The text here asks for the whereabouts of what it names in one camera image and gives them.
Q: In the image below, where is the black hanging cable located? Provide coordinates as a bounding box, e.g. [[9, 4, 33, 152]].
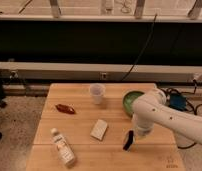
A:
[[120, 12, 159, 83]]

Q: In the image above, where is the blue power adapter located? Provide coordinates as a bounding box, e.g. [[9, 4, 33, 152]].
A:
[[169, 94, 186, 111]]

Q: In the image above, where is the clear plastic cup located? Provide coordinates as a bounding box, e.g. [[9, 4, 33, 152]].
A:
[[89, 83, 105, 105]]

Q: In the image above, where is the black floor cable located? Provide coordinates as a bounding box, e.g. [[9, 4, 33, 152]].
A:
[[160, 87, 202, 150]]

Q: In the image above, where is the clear plastic bottle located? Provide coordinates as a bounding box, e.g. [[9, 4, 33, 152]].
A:
[[51, 128, 76, 168]]

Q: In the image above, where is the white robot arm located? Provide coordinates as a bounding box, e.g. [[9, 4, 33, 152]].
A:
[[132, 88, 202, 145]]

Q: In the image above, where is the green ceramic bowl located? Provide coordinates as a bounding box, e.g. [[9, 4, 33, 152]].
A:
[[122, 91, 143, 117]]

